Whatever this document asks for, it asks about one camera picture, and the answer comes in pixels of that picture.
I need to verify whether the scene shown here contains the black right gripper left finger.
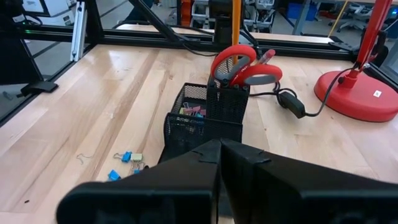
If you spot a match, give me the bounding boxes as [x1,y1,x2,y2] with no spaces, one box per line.
[55,138,222,224]

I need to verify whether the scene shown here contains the black lamp cord with switch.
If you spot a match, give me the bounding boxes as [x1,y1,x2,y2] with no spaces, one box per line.
[248,67,358,119]

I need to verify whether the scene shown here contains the red desk lamp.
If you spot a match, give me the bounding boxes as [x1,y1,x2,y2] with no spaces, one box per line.
[313,0,398,123]

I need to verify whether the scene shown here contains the white equipment box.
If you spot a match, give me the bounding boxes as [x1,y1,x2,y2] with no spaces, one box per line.
[21,0,77,27]

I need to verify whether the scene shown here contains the yellow floor cable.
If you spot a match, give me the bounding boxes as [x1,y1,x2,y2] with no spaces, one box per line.
[327,0,349,39]

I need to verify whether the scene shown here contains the red handled scissors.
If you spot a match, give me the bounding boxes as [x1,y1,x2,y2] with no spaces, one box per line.
[210,44,284,90]

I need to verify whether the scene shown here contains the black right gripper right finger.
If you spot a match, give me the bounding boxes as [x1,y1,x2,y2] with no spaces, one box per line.
[221,138,398,224]

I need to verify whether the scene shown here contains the black mesh desk organizer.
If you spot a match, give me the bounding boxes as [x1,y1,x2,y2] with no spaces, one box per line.
[159,81,251,164]

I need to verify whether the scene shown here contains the orange pencil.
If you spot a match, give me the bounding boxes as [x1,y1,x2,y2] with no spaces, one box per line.
[231,0,243,65]
[254,49,277,68]

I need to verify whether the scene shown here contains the black clamp foot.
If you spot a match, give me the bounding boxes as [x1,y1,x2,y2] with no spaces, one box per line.
[20,80,59,97]

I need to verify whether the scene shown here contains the black aluminium table frame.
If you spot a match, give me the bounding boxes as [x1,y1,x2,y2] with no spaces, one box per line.
[0,0,398,127]

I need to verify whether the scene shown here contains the silver aluminium extrusion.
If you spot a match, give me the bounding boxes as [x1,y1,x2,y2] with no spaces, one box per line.
[70,1,86,62]

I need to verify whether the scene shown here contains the grey office chair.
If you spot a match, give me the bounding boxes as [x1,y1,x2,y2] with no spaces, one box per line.
[336,2,376,34]

